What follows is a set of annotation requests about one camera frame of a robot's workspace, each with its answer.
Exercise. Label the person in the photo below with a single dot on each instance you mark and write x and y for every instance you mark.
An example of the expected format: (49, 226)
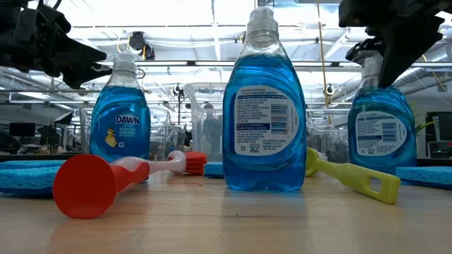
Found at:
(212, 130)

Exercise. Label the black monitor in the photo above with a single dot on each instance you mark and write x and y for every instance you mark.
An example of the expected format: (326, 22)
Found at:
(22, 129)

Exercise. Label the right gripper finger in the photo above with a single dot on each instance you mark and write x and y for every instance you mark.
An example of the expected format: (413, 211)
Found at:
(365, 49)
(406, 49)

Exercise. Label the red and white dish brush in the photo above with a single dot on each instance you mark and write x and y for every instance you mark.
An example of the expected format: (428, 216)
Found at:
(84, 187)

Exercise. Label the blue dish soap bottle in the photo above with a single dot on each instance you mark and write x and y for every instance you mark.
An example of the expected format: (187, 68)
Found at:
(265, 70)
(120, 106)
(381, 102)

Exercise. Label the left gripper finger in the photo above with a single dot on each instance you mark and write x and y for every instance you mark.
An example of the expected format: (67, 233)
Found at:
(84, 72)
(77, 53)

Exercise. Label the black tilted screen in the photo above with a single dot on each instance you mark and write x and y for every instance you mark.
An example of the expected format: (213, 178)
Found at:
(64, 118)

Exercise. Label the blue rectangular sponge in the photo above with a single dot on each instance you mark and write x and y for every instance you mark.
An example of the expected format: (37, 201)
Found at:
(24, 180)
(213, 170)
(427, 176)

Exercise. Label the yellow-green dish brush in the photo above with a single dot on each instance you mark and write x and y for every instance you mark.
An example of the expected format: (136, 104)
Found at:
(353, 176)

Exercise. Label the black equipment rack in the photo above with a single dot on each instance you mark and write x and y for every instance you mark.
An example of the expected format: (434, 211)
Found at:
(441, 130)

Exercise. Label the tall clear plastic tub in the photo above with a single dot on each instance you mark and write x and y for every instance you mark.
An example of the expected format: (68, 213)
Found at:
(197, 123)

